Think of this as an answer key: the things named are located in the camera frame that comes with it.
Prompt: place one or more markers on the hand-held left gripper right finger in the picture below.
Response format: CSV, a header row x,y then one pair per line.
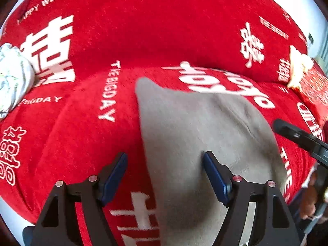
x,y
217,179

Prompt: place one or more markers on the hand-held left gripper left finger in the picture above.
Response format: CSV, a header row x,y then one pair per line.
x,y
112,176

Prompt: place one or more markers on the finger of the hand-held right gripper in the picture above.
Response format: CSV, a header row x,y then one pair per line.
x,y
289,130

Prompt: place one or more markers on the grey knit sweater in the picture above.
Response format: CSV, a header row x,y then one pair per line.
x,y
192,123

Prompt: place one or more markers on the person's right hand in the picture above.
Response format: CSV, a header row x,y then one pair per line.
x,y
307,199

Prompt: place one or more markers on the red patterned cushion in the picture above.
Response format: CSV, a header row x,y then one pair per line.
x,y
315,92

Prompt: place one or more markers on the cream lace cloth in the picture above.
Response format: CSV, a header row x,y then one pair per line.
x,y
298,64

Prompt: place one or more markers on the dark blue cloth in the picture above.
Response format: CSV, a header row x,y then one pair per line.
x,y
28,235

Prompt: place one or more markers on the white floral cloth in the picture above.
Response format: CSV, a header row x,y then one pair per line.
x,y
12,76

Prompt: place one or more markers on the red printed blanket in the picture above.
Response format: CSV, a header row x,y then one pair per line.
x,y
153,30

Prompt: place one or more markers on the dark wall plate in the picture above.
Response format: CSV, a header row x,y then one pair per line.
x,y
311,39

